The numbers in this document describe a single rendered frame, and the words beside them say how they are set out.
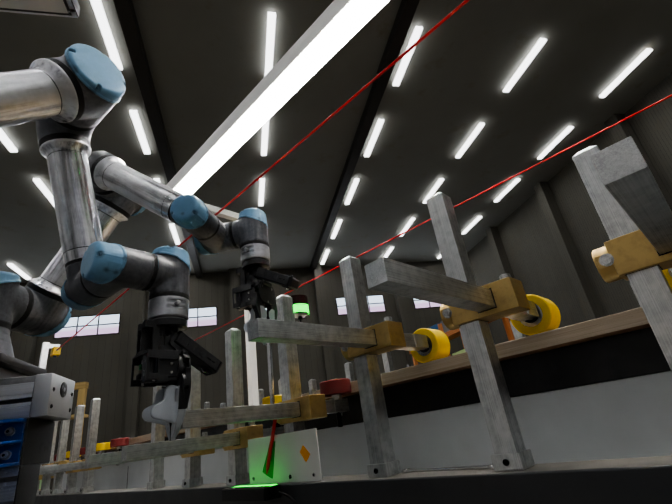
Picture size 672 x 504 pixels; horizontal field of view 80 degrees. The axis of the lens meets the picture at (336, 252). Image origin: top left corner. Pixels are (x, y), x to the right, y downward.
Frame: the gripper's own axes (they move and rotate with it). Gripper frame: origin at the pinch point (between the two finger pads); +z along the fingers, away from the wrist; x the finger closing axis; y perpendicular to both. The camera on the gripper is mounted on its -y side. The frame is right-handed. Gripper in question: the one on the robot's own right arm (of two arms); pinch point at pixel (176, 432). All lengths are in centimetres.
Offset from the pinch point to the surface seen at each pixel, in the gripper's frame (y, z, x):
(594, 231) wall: -1148, -388, -76
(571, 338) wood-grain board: -46, -6, 56
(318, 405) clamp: -30.5, -2.3, 4.9
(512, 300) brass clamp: -28, -11, 54
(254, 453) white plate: -28.1, 5.6, -17.4
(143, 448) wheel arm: -3.6, 1.2, -23.6
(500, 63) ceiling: -633, -593, -37
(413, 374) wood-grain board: -46, -6, 21
